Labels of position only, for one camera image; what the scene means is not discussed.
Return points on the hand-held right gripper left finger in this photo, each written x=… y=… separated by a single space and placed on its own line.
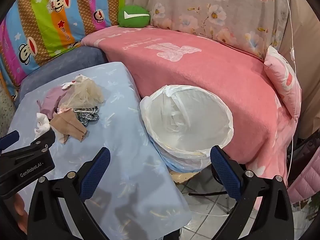
x=96 y=172

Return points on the pink printed pillow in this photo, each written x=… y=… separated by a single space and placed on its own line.
x=283 y=80

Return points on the mauve cloth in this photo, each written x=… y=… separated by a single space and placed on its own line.
x=51 y=101

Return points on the beige mesh cloth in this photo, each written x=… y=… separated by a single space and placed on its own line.
x=82 y=92

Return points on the striped cartoon quilt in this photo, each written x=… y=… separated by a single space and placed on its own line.
x=62 y=10

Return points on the pink blanket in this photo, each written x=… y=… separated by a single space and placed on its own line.
x=200 y=75

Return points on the grey floral blanket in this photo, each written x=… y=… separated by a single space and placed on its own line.
x=212 y=5

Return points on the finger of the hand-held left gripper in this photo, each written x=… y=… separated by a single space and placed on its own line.
x=10 y=139
x=41 y=141

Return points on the white sock with red mark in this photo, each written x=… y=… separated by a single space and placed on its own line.
x=67 y=84

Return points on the blue-grey cushion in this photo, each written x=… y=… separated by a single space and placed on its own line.
x=72 y=60

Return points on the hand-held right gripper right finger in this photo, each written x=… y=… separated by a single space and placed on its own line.
x=225 y=172

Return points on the leopard print ribbon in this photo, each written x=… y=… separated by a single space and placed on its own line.
x=86 y=117

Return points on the pink quilted jacket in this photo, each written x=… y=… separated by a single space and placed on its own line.
x=306 y=180

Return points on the person's left hand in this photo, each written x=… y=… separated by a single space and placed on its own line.
x=20 y=208

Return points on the beige curtain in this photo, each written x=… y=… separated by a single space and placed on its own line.
x=306 y=55

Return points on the tan stocking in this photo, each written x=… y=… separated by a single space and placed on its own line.
x=71 y=127

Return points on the green plush cushion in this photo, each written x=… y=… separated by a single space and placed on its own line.
x=133 y=16

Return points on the light blue trash bin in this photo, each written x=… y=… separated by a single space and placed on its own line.
x=180 y=163

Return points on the white plastic bin bag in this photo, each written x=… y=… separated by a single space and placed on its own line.
x=185 y=120

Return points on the light blue printed cloth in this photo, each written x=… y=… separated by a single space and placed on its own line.
x=120 y=130

